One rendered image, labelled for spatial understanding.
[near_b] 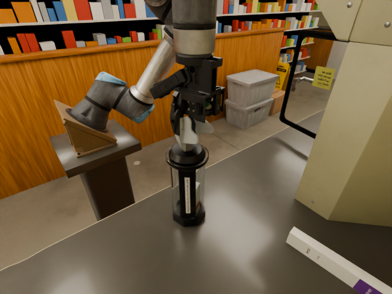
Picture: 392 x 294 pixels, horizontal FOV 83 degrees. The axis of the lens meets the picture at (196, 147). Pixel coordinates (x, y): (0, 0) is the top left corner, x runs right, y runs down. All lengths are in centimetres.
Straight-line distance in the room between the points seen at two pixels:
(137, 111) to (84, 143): 25
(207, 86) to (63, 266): 55
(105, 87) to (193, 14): 68
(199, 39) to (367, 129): 42
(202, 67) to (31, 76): 190
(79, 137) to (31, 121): 135
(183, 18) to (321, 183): 56
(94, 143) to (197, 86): 67
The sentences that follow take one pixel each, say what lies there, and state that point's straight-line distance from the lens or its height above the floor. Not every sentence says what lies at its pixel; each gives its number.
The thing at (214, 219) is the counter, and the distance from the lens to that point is 69.
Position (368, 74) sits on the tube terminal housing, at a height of 135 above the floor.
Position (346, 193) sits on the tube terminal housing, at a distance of 72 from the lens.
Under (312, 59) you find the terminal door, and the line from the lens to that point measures 102.
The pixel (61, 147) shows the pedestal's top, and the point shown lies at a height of 94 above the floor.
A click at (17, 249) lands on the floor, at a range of 216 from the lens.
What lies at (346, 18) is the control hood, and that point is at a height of 145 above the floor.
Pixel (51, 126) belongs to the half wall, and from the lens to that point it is 235.
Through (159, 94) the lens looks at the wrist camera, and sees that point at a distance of 50.
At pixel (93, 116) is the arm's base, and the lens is 102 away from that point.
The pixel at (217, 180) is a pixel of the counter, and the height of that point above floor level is 94.
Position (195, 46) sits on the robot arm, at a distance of 40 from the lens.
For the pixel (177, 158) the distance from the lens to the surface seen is 52.
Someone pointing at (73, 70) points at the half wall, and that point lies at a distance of 224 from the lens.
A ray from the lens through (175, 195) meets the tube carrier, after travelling 60.
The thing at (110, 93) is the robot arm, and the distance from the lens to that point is 101.
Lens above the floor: 148
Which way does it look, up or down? 34 degrees down
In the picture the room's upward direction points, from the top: straight up
